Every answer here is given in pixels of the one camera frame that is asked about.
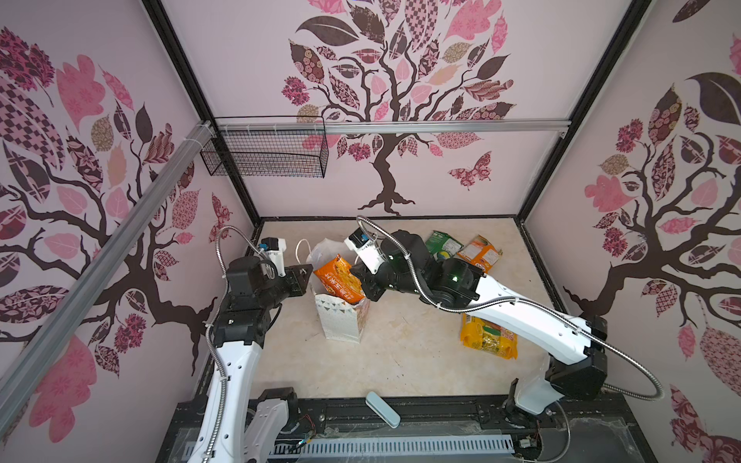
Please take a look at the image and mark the orange snack packet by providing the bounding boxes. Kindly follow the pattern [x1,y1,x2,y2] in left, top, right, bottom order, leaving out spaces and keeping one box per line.
[314,255,365,305]

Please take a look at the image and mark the white patterned paper bag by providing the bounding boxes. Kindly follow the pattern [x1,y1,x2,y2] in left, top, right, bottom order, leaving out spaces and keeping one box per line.
[306,238,371,343]

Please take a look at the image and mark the yellow snack packet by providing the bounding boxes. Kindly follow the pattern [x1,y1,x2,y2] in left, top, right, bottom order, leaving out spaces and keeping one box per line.
[459,314,518,360]

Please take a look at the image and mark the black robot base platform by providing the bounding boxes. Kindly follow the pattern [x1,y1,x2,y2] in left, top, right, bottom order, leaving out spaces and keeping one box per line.
[269,394,657,462]

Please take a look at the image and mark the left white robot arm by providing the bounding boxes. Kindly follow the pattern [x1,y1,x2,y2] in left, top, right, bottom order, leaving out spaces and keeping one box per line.
[189,256,313,462]

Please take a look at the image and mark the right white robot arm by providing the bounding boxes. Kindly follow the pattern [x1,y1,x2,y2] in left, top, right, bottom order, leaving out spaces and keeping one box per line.
[345,230,607,420]

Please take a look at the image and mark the green Fox's candy bag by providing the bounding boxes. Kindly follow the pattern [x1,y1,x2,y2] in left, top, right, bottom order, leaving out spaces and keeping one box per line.
[426,231,463,262]

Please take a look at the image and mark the orange Fox's fruits candy bag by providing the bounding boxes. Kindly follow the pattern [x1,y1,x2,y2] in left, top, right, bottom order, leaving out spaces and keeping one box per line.
[457,235,503,273]

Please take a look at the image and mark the light blue oblong object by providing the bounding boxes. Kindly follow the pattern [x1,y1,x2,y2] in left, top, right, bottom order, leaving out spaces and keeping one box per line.
[365,392,401,429]

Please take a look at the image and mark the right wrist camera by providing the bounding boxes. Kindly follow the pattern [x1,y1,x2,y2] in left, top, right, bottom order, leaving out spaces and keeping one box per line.
[345,228,385,275]

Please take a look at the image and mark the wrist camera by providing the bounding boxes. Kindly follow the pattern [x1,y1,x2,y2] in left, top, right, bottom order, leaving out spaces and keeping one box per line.
[260,237,287,277]
[345,228,385,275]

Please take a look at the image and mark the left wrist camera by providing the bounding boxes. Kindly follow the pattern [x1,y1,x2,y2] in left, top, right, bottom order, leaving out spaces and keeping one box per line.
[260,237,287,277]

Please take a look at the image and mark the black wire basket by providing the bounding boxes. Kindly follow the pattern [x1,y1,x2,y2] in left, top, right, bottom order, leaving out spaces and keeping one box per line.
[201,116,329,179]

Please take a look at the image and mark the aluminium rail back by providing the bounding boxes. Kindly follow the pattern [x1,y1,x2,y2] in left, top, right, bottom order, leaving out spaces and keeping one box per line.
[217,119,571,135]

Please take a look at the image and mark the aluminium rail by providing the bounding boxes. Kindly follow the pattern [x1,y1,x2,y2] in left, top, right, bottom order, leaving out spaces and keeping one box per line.
[217,119,571,135]
[1,121,214,432]

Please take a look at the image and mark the white slotted cable duct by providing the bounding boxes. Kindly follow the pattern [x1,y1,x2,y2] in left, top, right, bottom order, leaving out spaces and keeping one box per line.
[268,435,515,459]

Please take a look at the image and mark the aluminium rail left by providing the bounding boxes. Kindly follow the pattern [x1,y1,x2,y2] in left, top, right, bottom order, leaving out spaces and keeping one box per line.
[1,121,214,432]

